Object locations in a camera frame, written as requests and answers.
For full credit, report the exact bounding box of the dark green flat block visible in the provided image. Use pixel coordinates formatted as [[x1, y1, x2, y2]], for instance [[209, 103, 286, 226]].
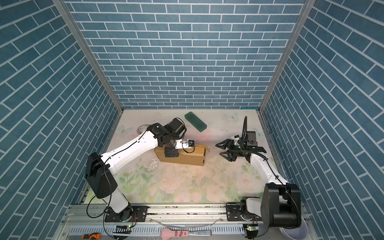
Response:
[[185, 112, 207, 132]]

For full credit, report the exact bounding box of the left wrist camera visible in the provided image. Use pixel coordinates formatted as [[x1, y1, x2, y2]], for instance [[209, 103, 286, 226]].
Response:
[[175, 140, 195, 150]]

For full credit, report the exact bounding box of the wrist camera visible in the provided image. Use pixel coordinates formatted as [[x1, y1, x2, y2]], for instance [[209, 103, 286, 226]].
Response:
[[175, 140, 195, 150], [231, 135, 240, 145]]

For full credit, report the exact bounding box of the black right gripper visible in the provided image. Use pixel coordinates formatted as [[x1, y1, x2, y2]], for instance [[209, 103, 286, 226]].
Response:
[[216, 138, 247, 161]]

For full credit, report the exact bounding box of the brown cardboard box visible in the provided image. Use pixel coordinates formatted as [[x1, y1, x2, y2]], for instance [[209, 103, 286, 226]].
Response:
[[154, 144, 210, 166]]

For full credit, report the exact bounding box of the pink handled knife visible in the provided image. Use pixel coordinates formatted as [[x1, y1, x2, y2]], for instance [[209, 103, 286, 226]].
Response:
[[161, 229, 212, 240]]

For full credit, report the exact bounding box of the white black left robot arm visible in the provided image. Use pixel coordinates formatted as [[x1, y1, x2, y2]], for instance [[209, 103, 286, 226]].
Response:
[[85, 118, 195, 222]]

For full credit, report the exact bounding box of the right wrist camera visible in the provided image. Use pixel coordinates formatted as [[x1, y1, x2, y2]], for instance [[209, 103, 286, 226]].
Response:
[[231, 135, 240, 145]]

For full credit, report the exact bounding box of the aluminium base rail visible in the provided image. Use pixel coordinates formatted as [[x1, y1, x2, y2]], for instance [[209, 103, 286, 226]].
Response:
[[53, 202, 316, 240]]

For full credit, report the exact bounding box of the clear tape roll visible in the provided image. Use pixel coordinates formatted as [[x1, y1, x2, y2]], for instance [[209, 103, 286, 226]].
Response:
[[137, 124, 150, 135]]

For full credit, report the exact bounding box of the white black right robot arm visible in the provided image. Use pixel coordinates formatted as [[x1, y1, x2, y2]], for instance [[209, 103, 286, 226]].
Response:
[[216, 130, 302, 229]]

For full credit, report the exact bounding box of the orange black screwdriver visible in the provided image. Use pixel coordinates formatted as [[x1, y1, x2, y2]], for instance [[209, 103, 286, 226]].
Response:
[[82, 233, 101, 240]]

